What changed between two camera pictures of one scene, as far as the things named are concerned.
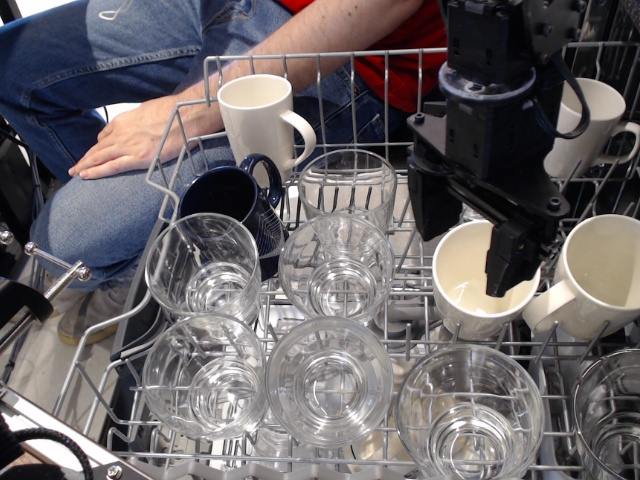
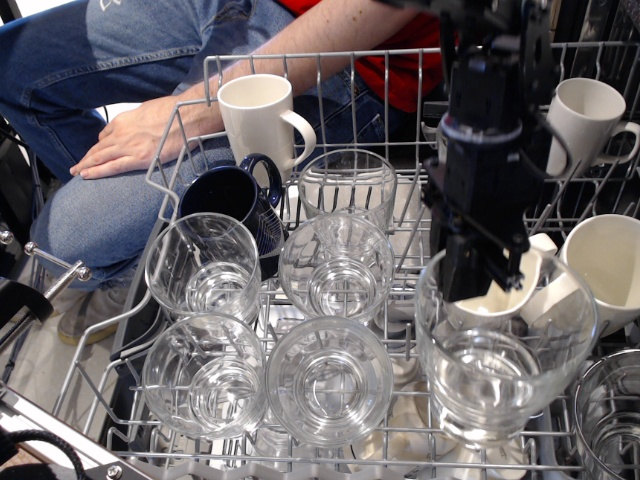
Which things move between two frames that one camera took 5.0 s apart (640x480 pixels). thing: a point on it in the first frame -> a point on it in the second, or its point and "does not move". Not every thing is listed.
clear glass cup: (204, 264) does not move
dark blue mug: (247, 193) does not move
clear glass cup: (329, 382) does not move
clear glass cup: (469, 412) -> (498, 361)
